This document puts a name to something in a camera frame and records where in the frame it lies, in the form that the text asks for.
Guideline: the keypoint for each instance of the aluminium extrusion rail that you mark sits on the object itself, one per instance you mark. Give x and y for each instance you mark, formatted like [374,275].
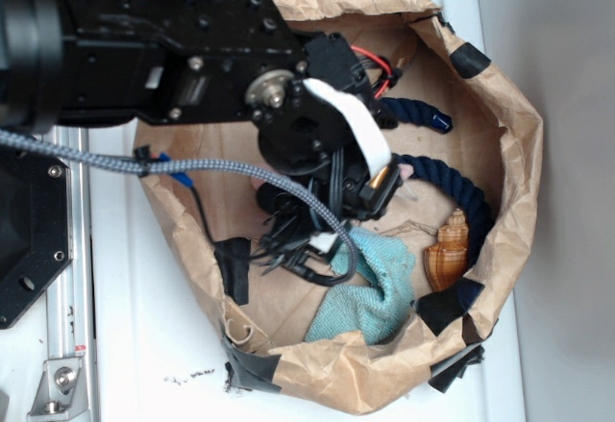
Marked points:
[70,311]

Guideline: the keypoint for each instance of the brown paper bag bin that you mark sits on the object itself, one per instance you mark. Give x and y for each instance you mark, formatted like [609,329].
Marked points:
[488,166]

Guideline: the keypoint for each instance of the pink plush bunny toy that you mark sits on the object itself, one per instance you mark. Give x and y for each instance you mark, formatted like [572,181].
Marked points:
[405,172]

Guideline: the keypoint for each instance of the white tray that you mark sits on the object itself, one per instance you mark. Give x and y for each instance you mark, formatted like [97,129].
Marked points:
[159,358]

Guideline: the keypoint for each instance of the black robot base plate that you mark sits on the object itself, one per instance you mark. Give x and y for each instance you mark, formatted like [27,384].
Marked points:
[35,245]

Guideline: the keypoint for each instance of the light blue terry cloth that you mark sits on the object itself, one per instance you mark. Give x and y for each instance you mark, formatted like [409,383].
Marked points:
[377,309]

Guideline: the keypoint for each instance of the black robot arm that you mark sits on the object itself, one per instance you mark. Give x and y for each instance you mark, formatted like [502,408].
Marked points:
[102,63]

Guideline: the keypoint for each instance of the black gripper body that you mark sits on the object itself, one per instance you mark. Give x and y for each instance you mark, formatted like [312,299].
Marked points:
[328,137]

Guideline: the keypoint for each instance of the metal corner bracket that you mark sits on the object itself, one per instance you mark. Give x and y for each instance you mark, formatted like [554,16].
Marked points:
[61,393]

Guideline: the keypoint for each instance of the orange brown conch shell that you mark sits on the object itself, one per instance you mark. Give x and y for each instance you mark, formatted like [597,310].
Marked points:
[447,259]

